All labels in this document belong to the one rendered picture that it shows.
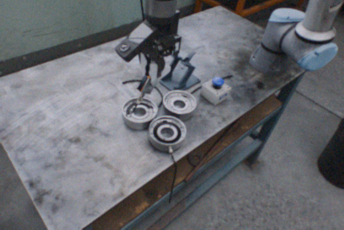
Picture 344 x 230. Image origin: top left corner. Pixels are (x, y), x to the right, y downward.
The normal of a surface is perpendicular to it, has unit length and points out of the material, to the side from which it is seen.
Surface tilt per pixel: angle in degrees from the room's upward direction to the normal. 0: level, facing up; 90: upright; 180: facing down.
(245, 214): 0
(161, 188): 0
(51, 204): 0
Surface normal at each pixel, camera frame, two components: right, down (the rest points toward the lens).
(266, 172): 0.10, -0.73
